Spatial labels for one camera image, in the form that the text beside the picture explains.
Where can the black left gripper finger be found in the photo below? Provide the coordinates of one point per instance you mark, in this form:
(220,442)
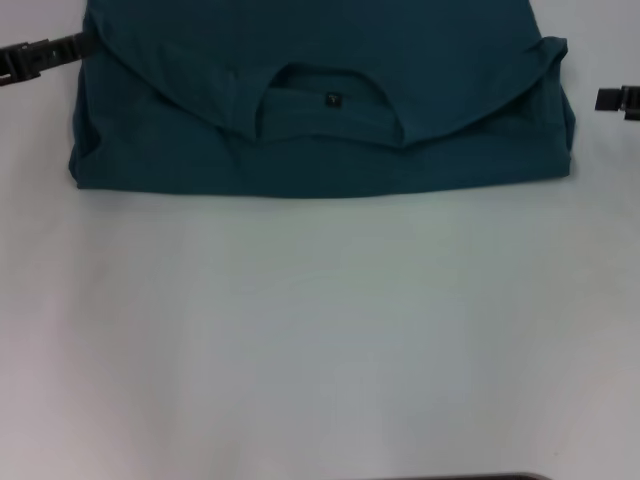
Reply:
(45,55)

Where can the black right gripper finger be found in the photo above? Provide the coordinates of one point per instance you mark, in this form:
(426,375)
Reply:
(617,100)

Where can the teal t-shirt with FREE print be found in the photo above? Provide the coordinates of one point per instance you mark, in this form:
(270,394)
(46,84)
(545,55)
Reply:
(200,40)

